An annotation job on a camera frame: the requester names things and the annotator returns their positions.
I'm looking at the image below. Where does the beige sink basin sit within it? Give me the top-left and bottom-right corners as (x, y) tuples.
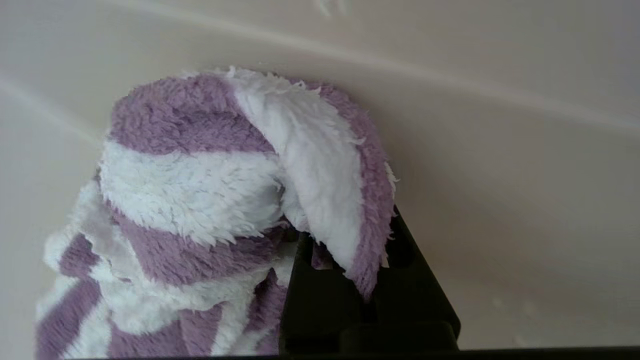
(0, 0), (640, 351)

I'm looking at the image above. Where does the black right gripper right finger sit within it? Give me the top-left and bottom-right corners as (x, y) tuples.
(372, 207), (461, 327)

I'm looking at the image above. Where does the purple white striped towel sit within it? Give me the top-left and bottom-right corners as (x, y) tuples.
(35, 66), (399, 359)

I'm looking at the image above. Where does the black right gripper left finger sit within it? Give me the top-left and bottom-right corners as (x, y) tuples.
(279, 232), (372, 354)

